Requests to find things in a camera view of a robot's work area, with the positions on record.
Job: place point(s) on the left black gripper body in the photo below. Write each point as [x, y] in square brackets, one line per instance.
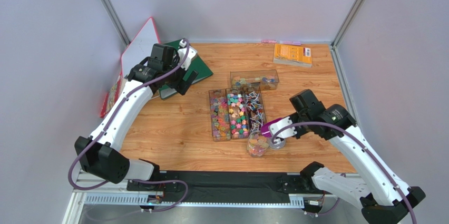
[174, 80]

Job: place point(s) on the silver round jar lid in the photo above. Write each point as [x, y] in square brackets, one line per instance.
[277, 143]

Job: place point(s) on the purple plastic scoop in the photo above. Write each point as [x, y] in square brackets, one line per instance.
[265, 129]

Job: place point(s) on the single clear candy box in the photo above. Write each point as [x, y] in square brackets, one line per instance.
[265, 79]

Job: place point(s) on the clear plastic jar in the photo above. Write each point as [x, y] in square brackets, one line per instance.
[257, 145]

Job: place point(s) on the three-compartment clear candy box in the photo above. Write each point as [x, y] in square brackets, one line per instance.
[236, 112]

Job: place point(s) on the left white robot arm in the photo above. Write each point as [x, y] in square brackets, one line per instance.
[122, 118]

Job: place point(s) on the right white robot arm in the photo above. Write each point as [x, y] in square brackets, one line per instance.
[383, 197]

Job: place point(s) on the red-framed whiteboard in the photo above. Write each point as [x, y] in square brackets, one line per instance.
[140, 46]

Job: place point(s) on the stack of books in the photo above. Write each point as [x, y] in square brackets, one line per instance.
[112, 95]

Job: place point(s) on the orange book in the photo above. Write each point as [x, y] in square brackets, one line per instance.
[292, 55]

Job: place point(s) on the black base mat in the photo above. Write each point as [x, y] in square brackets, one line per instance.
[226, 187]

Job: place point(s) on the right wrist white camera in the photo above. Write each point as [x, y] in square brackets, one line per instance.
[282, 128]

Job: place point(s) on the wrist white camera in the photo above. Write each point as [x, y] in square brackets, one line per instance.
[186, 53]
[282, 128]

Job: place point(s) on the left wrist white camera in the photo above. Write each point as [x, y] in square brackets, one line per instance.
[186, 53]

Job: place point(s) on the aluminium rail frame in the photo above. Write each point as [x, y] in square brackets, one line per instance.
[142, 183]

